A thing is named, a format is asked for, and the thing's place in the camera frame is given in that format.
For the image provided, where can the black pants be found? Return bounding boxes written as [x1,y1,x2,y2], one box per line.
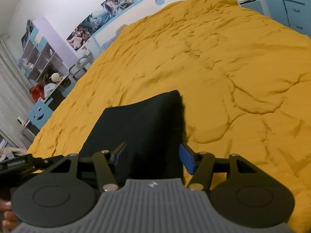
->
[79,90,184,185]

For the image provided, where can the person's left hand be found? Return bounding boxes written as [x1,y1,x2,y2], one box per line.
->
[0,199,19,230]

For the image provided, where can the blue smiley chair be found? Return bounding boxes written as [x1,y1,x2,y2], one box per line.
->
[27,97,53,129]

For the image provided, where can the white curtain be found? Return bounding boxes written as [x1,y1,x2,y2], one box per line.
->
[1,37,34,149]

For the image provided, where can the red stuffed toy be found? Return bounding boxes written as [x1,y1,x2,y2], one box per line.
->
[29,83,46,102]

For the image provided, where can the white round plush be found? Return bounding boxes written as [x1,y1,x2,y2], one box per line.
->
[50,73,61,83]

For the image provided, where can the white blue bookshelf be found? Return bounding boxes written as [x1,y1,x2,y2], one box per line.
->
[18,16,79,88]

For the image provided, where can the yellow bed quilt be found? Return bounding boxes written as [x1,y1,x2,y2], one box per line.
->
[29,0,310,232]

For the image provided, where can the blue pillow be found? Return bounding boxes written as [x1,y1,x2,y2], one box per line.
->
[100,24,127,54]

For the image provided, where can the blue nightstand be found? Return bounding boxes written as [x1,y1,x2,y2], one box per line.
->
[237,0,264,15]

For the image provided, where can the blue white wardrobe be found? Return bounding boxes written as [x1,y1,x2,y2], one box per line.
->
[266,0,310,36]

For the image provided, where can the white blue headboard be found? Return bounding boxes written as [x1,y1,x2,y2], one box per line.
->
[86,0,185,56]

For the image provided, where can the anime poster strip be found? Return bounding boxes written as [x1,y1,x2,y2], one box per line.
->
[66,0,137,51]

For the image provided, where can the grey metal bed frame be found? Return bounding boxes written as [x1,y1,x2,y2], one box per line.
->
[69,52,94,81]

